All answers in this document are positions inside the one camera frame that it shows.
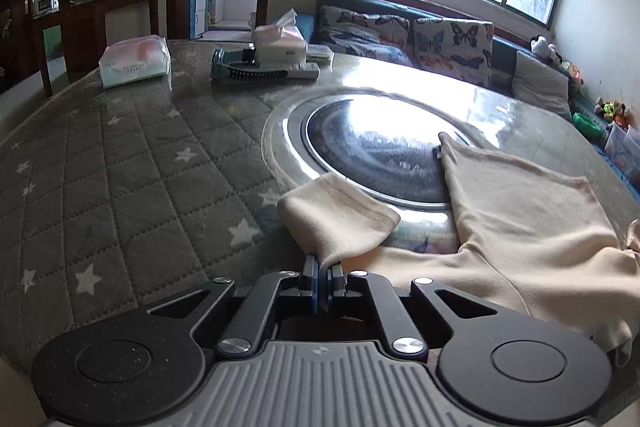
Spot butterfly cushion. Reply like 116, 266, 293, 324
412, 17, 495, 87
317, 5, 413, 67

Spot grey plain cushion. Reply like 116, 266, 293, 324
512, 51, 570, 120

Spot clear plastic storage box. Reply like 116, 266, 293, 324
604, 124, 640, 188

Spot green bowl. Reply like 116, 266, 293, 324
572, 112, 603, 141

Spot blue sofa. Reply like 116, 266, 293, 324
299, 0, 640, 188

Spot colourful plush toys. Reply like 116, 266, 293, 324
593, 98, 630, 130

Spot blue and white small cabinet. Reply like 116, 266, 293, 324
190, 0, 214, 39

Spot soft pack of tissues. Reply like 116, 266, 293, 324
99, 35, 171, 89

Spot black and white plush toy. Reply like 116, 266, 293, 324
530, 35, 561, 65

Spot left butterfly cushion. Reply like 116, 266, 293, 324
317, 5, 413, 67

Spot right butterfly cushion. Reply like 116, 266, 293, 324
412, 17, 495, 87

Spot green flat box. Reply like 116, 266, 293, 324
306, 44, 334, 65

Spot white remote control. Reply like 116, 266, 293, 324
257, 63, 320, 81

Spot dark wooden cabinet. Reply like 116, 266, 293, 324
0, 0, 162, 98

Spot beige sweater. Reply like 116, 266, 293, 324
278, 135, 639, 365

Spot round induction cooktop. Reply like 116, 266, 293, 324
262, 88, 490, 212

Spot grey quilted star table cover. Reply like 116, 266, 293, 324
1, 41, 639, 374

